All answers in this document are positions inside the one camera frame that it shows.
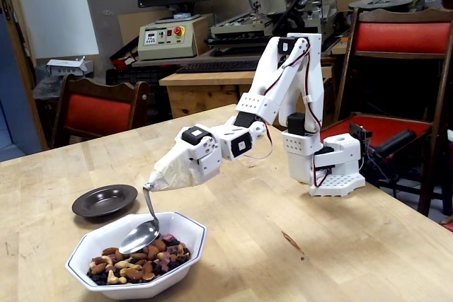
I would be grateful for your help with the white fixed gripper finger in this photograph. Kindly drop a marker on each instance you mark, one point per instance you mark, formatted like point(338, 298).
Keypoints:
point(183, 150)

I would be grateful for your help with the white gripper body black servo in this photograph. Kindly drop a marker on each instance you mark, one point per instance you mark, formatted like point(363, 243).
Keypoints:
point(192, 163)

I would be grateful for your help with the white moving gripper finger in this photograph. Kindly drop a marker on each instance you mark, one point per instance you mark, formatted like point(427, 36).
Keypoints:
point(210, 167)

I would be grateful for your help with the bent metal spoon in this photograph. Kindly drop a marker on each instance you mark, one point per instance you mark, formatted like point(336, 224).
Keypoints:
point(139, 238)

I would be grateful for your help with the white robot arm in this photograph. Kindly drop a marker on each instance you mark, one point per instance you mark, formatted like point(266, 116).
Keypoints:
point(347, 164)

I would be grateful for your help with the cream masking tape wrap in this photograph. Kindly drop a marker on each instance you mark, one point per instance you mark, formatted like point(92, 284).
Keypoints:
point(173, 174)

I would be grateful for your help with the wooden workbench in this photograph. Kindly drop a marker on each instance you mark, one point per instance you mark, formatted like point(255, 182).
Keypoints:
point(198, 77)

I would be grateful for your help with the white octagonal bowl blue rim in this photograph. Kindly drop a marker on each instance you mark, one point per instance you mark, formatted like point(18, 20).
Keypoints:
point(184, 231)

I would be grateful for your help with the black keyboard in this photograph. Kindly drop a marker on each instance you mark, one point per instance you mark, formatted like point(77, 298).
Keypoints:
point(216, 65)

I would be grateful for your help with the black plastic crate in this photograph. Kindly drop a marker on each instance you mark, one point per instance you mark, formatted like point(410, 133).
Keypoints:
point(134, 76)

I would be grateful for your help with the wooden chair red backrest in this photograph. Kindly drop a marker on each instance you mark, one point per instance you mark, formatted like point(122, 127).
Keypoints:
point(99, 112)

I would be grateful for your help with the dark metal plate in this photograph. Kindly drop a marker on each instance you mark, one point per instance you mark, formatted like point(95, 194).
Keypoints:
point(102, 199)

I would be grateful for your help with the beige control box red button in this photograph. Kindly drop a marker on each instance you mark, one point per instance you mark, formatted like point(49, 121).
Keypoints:
point(166, 42)

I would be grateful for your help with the mixed nuts and raisins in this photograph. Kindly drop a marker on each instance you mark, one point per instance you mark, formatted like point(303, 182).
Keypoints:
point(141, 270)

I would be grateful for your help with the brown cardboard sheet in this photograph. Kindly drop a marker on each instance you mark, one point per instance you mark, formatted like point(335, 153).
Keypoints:
point(129, 29)

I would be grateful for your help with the white paper model box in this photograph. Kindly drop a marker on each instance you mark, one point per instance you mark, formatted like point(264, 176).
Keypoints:
point(65, 65)

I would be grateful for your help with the black controller circuit board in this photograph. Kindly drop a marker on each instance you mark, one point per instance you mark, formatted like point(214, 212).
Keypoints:
point(359, 132)

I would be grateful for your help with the grey board panel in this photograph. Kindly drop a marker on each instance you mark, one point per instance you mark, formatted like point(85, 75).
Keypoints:
point(106, 1)

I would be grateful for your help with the wooden folding chair red cushions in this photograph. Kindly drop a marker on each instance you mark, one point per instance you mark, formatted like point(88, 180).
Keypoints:
point(400, 36)

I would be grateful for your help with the red object at table edge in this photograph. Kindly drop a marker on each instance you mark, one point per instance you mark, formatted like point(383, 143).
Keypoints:
point(448, 226)

